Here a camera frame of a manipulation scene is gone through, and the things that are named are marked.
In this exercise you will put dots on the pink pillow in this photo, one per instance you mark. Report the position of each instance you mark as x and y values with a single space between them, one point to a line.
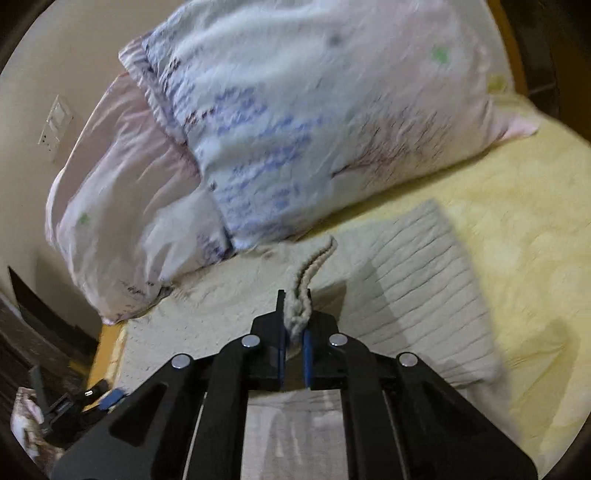
120 198

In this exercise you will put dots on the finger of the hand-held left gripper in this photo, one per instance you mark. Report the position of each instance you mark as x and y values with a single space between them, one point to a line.
112 398

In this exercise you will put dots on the white blue printed pillow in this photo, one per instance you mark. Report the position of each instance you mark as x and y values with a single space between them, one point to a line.
295 106

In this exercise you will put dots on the yellow bed sheet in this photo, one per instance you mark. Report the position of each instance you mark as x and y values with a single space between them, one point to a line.
531 240

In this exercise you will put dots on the floral printed cloth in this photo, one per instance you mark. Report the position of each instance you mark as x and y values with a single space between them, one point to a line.
27 424

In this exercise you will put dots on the dark wooden furniture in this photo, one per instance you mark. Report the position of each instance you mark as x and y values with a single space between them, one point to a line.
32 332

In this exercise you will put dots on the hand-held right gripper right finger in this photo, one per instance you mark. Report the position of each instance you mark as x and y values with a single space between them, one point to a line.
307 364

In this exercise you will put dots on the white wall switch plate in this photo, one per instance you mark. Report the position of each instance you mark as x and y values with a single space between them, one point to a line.
55 127

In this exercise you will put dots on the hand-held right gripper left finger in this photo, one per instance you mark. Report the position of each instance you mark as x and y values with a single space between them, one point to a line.
282 364

